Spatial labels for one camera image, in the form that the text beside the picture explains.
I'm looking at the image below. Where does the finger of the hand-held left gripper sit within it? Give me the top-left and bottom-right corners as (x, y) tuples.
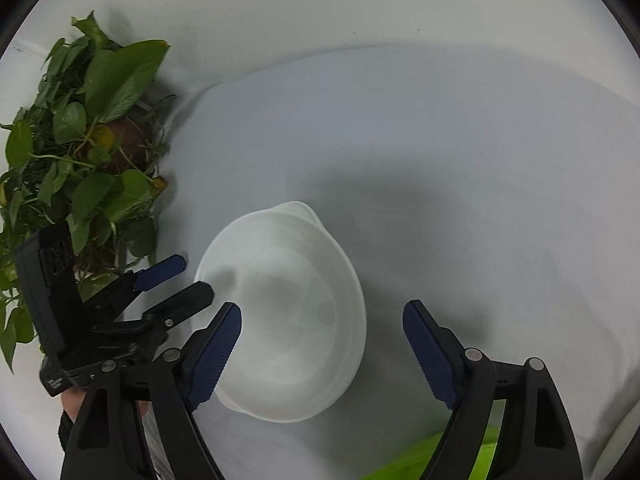
(92, 281), (216, 337)
(82, 254), (188, 319)

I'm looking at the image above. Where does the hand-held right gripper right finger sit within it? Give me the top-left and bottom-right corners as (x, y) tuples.
(402, 300), (585, 480)

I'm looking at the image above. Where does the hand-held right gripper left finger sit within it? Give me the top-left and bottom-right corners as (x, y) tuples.
(60, 302), (243, 480)

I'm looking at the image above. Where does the white bowl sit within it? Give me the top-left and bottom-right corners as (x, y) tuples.
(220, 201), (369, 424)
(194, 209), (364, 420)

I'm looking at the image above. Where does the lime green rimmed bowl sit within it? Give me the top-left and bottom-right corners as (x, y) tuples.
(360, 422), (507, 480)

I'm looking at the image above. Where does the person's left hand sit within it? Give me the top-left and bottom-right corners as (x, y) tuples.
(60, 389), (90, 424)

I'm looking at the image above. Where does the brown plant pot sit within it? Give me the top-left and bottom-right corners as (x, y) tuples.
(107, 120), (157, 177)

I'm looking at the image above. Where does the white tablecloth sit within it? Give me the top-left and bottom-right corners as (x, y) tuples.
(155, 45), (640, 480)

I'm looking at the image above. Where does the green pothos plant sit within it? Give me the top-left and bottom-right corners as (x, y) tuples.
(0, 10), (177, 376)

